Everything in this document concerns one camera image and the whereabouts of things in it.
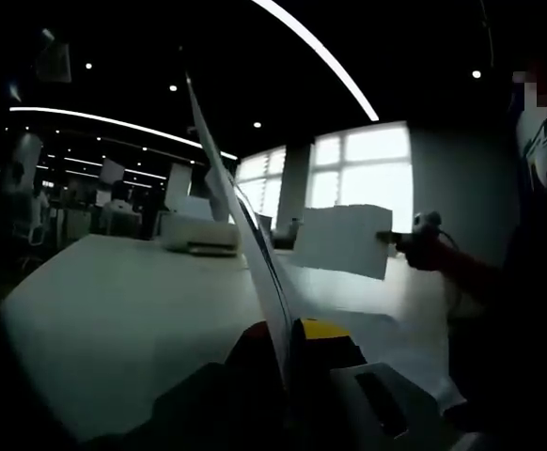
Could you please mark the white printing paper sheet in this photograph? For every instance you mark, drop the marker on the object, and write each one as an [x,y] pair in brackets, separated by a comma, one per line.
[344,239]

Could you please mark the ceiling air conditioner unit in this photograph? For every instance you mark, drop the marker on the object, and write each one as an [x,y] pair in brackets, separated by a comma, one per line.
[53,61]

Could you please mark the person's dark clothed torso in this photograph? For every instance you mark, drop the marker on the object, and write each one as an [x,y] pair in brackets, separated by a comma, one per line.
[527,329]

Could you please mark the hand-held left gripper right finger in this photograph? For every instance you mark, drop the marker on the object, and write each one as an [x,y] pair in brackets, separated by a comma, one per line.
[339,390]

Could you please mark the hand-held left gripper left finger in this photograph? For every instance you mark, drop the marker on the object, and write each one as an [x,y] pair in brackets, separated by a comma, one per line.
[207,409]

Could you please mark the white display board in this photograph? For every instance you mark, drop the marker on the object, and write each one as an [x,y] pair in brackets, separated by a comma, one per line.
[112,170]

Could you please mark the white printer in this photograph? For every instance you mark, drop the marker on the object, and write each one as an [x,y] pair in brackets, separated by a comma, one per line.
[198,235]

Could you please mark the curved ceiling light strip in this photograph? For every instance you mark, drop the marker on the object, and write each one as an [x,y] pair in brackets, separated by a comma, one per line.
[320,44]
[114,123]

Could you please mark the white office chair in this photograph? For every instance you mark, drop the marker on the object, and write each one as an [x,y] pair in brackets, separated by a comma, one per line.
[120,221]

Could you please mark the person's right hand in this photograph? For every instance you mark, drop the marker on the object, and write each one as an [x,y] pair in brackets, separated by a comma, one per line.
[431,253]

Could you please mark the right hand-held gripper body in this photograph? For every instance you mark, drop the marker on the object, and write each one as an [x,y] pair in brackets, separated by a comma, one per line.
[427,224]

